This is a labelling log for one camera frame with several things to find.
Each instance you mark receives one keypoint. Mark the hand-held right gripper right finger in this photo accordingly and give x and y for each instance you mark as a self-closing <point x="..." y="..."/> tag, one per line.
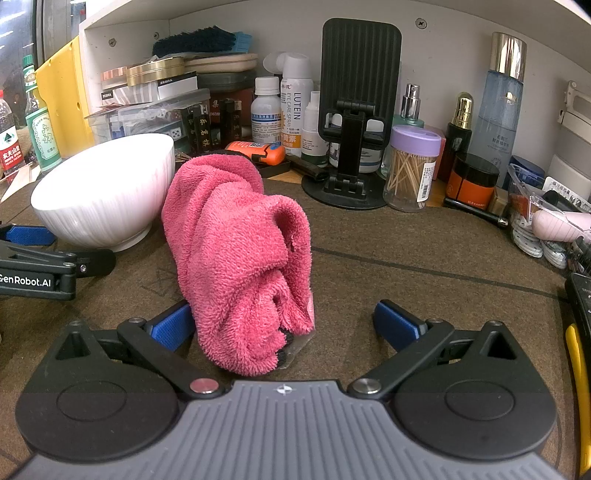
<point x="397" y="323"/>

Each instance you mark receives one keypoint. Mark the black cosmetic pencil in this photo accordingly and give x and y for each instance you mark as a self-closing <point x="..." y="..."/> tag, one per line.
<point x="475" y="211"/>

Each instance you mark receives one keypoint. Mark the black bristle brush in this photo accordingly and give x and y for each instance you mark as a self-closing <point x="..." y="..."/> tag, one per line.
<point x="198" y="41"/>

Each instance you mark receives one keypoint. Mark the white spray can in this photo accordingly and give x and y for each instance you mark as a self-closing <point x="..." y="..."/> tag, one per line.
<point x="295" y="101"/>

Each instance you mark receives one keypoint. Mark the white ribbed bowl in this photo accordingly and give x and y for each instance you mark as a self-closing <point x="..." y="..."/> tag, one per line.
<point x="101" y="189"/>

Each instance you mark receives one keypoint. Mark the black gold-lettered tile set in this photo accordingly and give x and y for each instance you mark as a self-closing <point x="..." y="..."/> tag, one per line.
<point x="201" y="122"/>

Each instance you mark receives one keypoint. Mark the blue-lidded jar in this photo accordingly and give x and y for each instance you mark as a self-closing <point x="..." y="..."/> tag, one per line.
<point x="526" y="168"/>

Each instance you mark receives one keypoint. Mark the clear perfume spray bottle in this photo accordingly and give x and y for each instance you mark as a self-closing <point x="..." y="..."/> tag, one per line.
<point x="408" y="108"/>

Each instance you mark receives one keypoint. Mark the green glass bottle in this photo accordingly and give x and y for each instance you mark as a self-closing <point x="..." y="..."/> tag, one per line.
<point x="41" y="129"/>

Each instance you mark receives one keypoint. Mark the clear plastic storage box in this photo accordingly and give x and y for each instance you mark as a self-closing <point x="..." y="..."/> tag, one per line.
<point x="138" y="120"/>

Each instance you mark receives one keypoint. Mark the white dotted pads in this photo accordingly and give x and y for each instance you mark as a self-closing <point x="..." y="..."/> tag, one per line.
<point x="531" y="242"/>

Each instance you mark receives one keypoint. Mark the copper tape roll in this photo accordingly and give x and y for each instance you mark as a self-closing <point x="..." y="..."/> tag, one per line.
<point x="113" y="77"/>

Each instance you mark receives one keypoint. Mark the pink terry towel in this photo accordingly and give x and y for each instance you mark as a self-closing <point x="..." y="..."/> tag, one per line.
<point x="235" y="258"/>

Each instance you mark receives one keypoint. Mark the red-label water bottle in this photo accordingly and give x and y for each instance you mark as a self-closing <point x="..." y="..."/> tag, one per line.
<point x="10" y="138"/>

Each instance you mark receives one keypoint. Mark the black gold-capped serum bottle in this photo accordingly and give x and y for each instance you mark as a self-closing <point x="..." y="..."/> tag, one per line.
<point x="457" y="138"/>

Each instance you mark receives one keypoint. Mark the black orange cream jar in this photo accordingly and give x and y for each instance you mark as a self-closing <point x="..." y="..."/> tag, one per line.
<point x="473" y="182"/>

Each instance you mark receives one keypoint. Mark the gold metal tin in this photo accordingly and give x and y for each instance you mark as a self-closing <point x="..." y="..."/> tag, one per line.
<point x="159" y="71"/>

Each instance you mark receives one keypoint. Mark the clear plastic case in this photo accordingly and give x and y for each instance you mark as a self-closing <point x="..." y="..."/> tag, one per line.
<point x="521" y="194"/>

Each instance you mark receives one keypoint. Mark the orange tube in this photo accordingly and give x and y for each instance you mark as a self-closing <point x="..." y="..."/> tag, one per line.
<point x="254" y="151"/>

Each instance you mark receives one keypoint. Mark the white black-label box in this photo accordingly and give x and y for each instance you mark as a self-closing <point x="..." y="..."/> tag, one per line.
<point x="175" y="87"/>

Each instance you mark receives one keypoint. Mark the black ribbed tray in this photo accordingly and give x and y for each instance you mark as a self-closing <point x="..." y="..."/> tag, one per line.
<point x="272" y="168"/>

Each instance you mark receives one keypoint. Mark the white shelf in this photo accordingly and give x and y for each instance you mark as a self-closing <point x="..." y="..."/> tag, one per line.
<point x="138" y="11"/>

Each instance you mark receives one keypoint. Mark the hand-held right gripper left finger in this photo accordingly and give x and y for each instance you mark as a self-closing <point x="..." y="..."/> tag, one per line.
<point x="173" y="327"/>

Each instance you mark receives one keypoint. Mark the white medicine bottle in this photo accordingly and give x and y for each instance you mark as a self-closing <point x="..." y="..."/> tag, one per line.
<point x="266" y="115"/>

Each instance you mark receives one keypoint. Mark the small white dropper bottle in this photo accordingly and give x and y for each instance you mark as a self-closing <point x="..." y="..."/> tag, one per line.
<point x="315" y="138"/>

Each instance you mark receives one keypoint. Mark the white dark-label jar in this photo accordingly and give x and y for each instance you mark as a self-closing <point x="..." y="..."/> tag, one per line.
<point x="371" y="157"/>

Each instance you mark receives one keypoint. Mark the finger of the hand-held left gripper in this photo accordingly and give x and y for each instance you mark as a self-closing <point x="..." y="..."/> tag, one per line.
<point x="32" y="235"/>
<point x="92" y="263"/>

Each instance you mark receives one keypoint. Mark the tall blue lotion bottle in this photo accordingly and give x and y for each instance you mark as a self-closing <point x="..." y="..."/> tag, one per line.
<point x="501" y="115"/>

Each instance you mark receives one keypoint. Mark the black phone stand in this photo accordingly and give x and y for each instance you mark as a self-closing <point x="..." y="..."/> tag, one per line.
<point x="360" y="64"/>

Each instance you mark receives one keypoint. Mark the black digital device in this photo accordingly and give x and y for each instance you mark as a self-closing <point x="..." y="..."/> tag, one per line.
<point x="581" y="300"/>

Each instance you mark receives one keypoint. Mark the toothpick jar purple lid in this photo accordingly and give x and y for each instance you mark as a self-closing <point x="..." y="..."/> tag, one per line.
<point x="411" y="170"/>

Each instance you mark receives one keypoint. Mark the pink handheld device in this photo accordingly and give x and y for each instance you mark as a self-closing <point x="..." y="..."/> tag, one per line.
<point x="558" y="226"/>

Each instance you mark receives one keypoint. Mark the cardboard piece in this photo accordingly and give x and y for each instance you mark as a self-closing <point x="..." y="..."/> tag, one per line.
<point x="18" y="182"/>

